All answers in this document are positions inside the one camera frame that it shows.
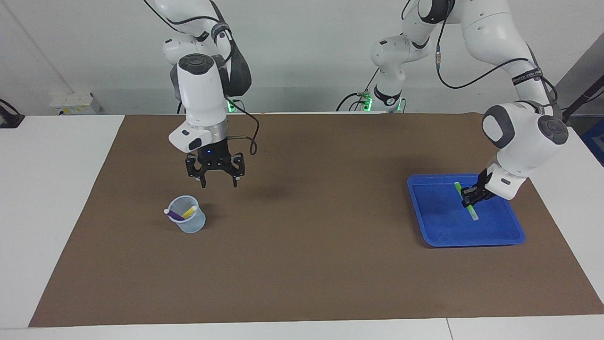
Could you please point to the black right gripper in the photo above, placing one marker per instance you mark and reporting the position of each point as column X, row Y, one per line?
column 214, row 158

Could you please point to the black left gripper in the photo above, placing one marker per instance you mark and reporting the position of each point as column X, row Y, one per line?
column 483, row 184

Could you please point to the green pen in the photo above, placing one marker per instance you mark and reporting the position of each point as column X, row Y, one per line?
column 473, row 215

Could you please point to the yellow pen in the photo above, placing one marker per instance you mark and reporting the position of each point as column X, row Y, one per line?
column 190, row 212

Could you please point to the purple pen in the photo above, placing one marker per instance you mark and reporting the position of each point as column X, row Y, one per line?
column 175, row 216

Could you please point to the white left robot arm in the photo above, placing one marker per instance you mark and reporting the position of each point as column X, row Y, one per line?
column 528, row 137

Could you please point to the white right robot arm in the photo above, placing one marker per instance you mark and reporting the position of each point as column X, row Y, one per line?
column 200, row 89

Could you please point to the blue plastic tray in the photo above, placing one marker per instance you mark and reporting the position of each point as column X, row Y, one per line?
column 443, row 226

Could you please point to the translucent plastic cup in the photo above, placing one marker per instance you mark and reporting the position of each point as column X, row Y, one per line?
column 193, row 227

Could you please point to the brown table mat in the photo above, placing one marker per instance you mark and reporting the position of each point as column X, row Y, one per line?
column 306, row 259

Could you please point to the blue crate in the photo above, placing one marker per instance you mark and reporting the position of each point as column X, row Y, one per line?
column 597, row 141

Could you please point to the black stand pole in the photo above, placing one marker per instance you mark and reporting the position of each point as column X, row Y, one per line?
column 583, row 97

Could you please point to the white box with yellow labels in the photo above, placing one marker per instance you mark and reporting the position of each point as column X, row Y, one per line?
column 75, row 104

